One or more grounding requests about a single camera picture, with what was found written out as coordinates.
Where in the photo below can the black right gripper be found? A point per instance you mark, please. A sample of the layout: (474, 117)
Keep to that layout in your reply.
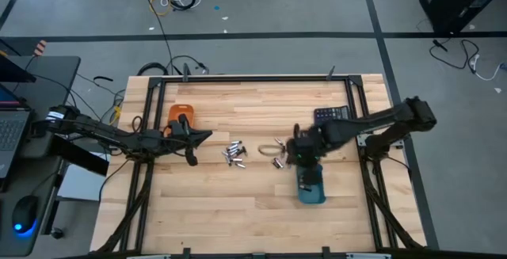
(305, 144)

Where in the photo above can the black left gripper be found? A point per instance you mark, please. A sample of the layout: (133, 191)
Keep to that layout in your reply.
(178, 142)

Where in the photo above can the teal plastic bin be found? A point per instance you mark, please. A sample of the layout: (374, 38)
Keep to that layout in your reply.
(313, 196)

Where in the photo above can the orange plastic bin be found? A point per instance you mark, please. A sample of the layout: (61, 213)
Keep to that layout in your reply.
(178, 110)

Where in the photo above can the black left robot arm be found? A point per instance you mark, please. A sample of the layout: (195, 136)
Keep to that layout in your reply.
(99, 130)

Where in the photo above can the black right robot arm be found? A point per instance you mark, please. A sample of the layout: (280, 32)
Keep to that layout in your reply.
(376, 118)

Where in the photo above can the silver black AA battery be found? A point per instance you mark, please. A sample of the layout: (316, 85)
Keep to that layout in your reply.
(279, 142)
(278, 163)

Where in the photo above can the black desk calculator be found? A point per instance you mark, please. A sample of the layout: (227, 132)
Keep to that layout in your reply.
(332, 114)

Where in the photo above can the black desk support bar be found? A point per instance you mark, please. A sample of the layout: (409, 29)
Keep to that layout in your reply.
(79, 156)

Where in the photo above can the white box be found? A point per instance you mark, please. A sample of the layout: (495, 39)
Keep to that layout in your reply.
(79, 183)

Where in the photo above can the dark grey desk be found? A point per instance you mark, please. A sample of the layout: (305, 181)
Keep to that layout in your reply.
(51, 81)

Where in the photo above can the black caster wheel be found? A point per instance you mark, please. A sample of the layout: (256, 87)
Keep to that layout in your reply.
(57, 233)

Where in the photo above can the orange black striped object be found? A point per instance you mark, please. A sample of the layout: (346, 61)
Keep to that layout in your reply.
(39, 48)

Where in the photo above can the grey laptop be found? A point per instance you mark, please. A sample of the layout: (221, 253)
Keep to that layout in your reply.
(12, 132)

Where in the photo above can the black computer mouse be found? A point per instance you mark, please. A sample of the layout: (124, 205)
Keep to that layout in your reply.
(24, 213)

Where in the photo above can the black monitor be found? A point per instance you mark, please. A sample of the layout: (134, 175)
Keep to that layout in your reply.
(12, 71)

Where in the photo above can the black equipment cabinet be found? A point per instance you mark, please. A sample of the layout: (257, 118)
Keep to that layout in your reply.
(459, 1)

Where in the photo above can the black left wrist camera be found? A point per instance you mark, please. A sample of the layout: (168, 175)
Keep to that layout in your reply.
(180, 124)

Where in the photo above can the black frame clamp post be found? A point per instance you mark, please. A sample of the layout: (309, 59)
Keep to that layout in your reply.
(185, 73)

